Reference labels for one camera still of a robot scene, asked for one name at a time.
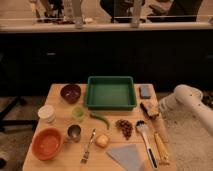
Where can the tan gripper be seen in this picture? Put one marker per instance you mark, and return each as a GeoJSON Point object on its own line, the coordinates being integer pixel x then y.
{"type": "Point", "coordinates": [150, 109]}

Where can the white dish brush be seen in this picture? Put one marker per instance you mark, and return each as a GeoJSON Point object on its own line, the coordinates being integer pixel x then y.
{"type": "Point", "coordinates": [142, 127]}

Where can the brown grape cluster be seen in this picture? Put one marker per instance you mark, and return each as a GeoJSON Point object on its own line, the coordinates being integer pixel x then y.
{"type": "Point", "coordinates": [125, 126]}

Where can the green chili pepper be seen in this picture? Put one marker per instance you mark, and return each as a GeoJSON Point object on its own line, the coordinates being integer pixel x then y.
{"type": "Point", "coordinates": [100, 117]}

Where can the green plastic tray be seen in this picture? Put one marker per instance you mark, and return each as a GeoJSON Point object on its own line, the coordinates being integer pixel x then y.
{"type": "Point", "coordinates": [110, 93]}

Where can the blue folded cloth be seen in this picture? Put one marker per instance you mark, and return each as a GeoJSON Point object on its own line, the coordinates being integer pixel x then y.
{"type": "Point", "coordinates": [127, 156]}

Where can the metal cup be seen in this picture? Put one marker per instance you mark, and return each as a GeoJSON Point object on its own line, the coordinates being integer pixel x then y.
{"type": "Point", "coordinates": [74, 133]}

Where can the dark maroon bowl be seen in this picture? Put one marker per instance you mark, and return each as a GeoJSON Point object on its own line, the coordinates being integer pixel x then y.
{"type": "Point", "coordinates": [71, 93]}

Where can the orange bowl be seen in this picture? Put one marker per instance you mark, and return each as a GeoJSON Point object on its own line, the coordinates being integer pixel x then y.
{"type": "Point", "coordinates": [47, 144]}

